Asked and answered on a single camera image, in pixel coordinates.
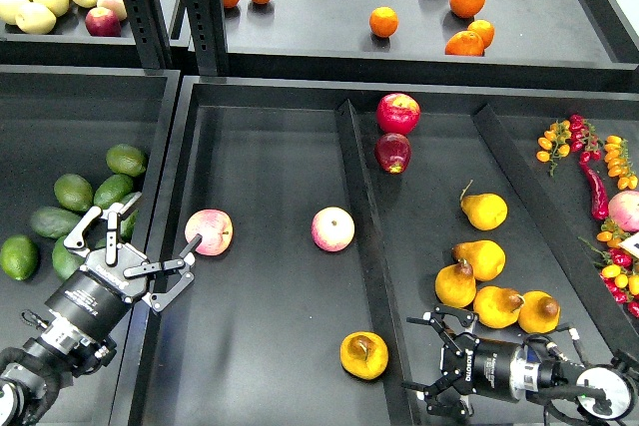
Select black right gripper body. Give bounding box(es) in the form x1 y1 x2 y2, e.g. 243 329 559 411
440 333 524 402

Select yellow pear with stem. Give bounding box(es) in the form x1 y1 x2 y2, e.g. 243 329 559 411
459 180 508 231

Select black upper left shelf tray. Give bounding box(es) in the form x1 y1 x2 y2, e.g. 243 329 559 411
0 0 184 71

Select bright red apple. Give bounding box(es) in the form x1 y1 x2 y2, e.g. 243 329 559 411
375 93 421 136

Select green avocado lower middle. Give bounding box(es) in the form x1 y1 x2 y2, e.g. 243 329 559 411
51 235 84 281

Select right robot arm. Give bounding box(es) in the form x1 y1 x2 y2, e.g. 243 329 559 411
402 304 638 425

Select yellow pear upper pile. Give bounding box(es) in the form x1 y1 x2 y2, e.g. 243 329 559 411
451 239 506 281

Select yellow apple front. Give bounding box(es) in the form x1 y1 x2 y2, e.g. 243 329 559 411
15 2 57 35

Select pink apple right edge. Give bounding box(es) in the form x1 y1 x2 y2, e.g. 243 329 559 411
608 191 639 232

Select green avocado upper left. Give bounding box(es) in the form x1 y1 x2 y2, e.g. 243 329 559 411
54 174 94 213

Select black perforated post right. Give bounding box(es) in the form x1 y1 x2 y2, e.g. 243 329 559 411
185 0 230 77

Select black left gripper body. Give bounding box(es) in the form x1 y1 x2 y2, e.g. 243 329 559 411
45 243 149 339

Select yellow pear right pile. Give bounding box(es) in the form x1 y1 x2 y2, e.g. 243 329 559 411
518 290 561 333

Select black perforated post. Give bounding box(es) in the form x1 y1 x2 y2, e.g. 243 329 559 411
124 0 173 70
185 0 230 77

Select dark avocado lying sideways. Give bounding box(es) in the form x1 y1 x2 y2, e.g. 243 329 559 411
29 207 81 239

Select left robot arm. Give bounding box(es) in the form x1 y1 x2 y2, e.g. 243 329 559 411
1 194 203 425

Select pale peach on shelf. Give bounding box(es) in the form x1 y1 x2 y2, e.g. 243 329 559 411
97 0 127 22

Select yellow pear left pile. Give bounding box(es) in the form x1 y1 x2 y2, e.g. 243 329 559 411
434 258 477 308

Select green avocado upper middle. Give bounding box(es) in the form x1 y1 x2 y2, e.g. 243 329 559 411
94 174 134 209

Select orange cherry tomato vine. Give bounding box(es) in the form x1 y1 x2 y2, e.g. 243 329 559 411
535 120 571 177

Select red apple on shelf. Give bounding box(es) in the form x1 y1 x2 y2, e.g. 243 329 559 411
85 7 122 37

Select black centre tray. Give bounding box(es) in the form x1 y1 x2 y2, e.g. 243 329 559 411
112 77 638 425

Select yellow cherry tomato vine right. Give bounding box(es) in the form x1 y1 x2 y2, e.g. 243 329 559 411
604 135 638 191

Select yellow pear with brown spot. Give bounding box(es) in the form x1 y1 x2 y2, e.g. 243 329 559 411
339 331 389 380

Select pink apple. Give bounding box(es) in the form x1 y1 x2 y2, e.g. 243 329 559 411
311 207 354 252
185 209 234 256

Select yellow pear middle pile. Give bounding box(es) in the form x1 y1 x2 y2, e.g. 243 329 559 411
473 285 525 329

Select light green avocado far left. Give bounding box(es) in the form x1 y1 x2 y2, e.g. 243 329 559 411
1 234 39 281

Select dark red apple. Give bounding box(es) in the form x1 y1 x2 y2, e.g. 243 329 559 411
374 133 412 175

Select pink apple left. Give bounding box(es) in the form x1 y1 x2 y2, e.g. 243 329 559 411
185 209 234 256

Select pink apple centre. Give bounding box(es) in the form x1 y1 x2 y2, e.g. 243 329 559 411
311 207 354 252

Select red cherry tomato vine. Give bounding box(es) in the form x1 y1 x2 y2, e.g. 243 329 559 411
568 115 601 164

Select green avocado top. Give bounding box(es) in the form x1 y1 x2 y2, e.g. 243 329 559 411
106 144 148 178

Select red chili pepper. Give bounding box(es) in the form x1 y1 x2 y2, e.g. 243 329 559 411
579 152 609 220

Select mixed cherry tomatoes bottom right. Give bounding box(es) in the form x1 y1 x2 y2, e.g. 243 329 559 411
580 216 638 318

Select green avocado by tray edge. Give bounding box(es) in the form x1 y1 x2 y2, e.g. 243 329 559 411
120 192 139 241

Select black perforated post left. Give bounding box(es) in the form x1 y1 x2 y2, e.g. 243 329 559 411
124 0 173 70

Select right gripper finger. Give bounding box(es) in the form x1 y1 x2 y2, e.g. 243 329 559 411
406 304 478 346
401 378 472 418

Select yellow pear pile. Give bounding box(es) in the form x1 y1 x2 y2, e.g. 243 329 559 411
473 285 525 329
518 290 561 333
434 258 477 308
451 239 506 281

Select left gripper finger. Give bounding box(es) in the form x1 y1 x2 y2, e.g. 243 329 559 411
124 233 203 313
64 192 142 266

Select white label card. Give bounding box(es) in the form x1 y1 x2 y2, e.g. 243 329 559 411
619 232 639 258

